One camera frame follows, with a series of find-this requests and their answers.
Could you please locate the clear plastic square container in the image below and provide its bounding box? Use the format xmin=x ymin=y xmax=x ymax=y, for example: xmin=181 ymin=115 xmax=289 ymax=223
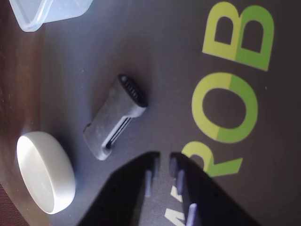
xmin=8 ymin=0 xmax=94 ymax=32

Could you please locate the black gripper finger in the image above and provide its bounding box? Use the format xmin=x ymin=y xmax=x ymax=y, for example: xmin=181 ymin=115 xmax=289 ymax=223
xmin=77 ymin=152 xmax=161 ymax=226
xmin=169 ymin=152 xmax=261 ymax=226

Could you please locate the grey mat with WOWROBO print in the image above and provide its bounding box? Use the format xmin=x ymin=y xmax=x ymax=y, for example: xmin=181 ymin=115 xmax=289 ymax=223
xmin=39 ymin=0 xmax=301 ymax=226

